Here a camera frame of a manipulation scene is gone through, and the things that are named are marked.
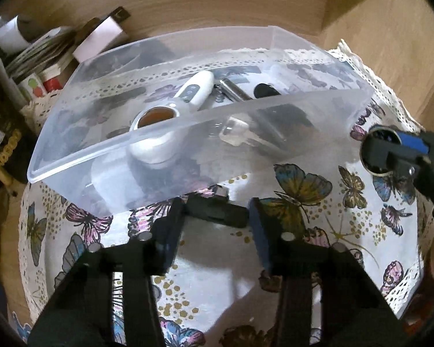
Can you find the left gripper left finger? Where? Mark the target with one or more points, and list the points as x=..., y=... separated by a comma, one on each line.
x=167, y=232

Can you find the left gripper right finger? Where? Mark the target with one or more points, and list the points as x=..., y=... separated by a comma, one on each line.
x=266, y=233

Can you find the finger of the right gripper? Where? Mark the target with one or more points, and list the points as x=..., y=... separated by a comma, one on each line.
x=403, y=162
x=414, y=142

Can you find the round black gold compact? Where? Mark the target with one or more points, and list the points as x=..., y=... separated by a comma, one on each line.
x=375, y=149

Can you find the black usb adapter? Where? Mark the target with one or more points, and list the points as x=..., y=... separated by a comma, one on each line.
x=213, y=205

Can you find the white cube charger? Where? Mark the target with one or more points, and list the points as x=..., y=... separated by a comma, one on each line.
x=114, y=183

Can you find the small silver padlock key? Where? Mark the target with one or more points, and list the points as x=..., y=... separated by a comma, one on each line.
x=237, y=132

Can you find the white handheld massager device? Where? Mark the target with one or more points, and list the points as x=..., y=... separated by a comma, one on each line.
x=161, y=148

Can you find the silver metal pen tube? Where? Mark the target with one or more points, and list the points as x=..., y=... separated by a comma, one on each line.
x=231, y=91

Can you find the butterfly print lace tablecloth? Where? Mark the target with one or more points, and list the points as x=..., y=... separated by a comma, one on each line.
x=216, y=283

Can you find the clear plastic storage box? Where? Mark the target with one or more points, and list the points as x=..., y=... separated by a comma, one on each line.
x=94, y=111

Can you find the dark wine bottle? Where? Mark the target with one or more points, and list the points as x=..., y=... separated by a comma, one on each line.
x=17, y=141

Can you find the white pink paper box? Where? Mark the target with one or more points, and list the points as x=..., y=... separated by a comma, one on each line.
x=100, y=34

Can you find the stack of books papers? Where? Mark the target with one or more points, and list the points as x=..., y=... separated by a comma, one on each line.
x=34, y=60

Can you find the rolled white paper tube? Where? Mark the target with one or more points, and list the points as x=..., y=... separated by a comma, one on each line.
x=14, y=35

